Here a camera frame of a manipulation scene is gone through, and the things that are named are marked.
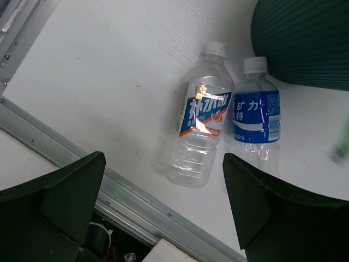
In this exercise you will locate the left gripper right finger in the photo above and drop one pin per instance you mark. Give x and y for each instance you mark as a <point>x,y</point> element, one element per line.
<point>277,221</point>

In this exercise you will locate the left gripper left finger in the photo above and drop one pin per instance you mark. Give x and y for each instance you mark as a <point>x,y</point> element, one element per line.
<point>47,218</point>

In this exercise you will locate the green plastic soda bottle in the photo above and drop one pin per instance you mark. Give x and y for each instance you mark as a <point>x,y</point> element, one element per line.
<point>339,154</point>

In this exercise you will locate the clear bottle blue label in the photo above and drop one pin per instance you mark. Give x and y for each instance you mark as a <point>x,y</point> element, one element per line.
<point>256,118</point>

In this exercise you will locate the clear bottle orange white label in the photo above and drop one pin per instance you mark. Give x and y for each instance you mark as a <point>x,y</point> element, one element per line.
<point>207,94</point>

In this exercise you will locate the dark green plastic bin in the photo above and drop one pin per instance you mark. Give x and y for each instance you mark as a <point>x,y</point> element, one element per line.
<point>305,42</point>

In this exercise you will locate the aluminium frame rail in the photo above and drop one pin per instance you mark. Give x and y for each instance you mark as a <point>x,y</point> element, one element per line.
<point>112,94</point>

